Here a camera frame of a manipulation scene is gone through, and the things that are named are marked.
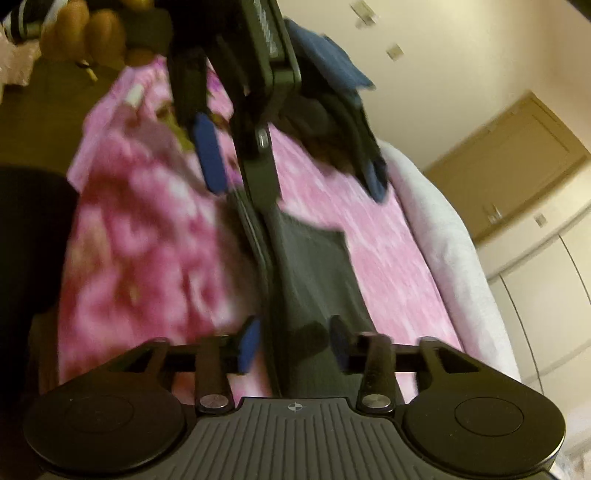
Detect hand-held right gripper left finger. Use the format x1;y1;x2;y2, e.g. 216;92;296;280
108;316;262;414

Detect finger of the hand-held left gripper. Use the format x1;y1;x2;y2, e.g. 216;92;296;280
167;46;228;193
232;88;283;214

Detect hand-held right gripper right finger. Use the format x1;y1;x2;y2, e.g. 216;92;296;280
329;315;483;414

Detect dark grey jeans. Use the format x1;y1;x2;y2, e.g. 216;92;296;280
231;194;403;402

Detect person's left hand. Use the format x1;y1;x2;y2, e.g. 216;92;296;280
41;0;158;66

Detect blue jeans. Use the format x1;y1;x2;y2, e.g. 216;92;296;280
284;17;377;91

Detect black garment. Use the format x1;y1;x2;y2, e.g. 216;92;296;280
277;85;391;205

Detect pink floral blanket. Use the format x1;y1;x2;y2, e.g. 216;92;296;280
58;53;467;402

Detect white striped quilt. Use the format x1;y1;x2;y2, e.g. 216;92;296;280
376;141;523;385

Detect person's dark clothing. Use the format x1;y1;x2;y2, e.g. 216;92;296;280
0;167;82;462

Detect white wardrobe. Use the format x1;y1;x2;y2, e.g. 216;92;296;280
478;228;591;462

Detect wooden door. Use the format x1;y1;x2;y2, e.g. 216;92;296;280
422;91;591;248

